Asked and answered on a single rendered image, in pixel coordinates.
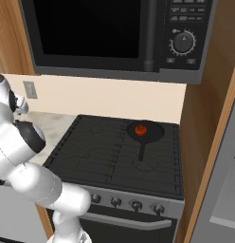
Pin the grey stove knob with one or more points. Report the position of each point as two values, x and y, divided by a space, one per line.
95 198
136 205
158 209
116 201

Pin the wooden tall side panel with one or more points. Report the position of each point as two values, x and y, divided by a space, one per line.
207 133

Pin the grey wall socket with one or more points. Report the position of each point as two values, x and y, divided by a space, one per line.
30 89

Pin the black microwave dial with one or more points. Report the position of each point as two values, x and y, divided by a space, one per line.
183 42

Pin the grey fridge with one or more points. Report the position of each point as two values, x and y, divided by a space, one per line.
222 190

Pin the black frying pan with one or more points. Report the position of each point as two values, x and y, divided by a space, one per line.
148 134

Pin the grey base cabinet front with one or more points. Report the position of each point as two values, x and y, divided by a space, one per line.
15 215

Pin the black microwave oven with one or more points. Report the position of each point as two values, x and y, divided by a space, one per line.
116 34

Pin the black gas hob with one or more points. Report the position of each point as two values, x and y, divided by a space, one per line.
113 155

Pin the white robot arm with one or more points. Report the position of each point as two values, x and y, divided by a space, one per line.
24 177

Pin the wooden wall cupboard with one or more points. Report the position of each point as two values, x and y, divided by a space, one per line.
10 38

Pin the black oven door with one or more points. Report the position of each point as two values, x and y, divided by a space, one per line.
129 231

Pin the red tomato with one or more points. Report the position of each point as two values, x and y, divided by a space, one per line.
140 130

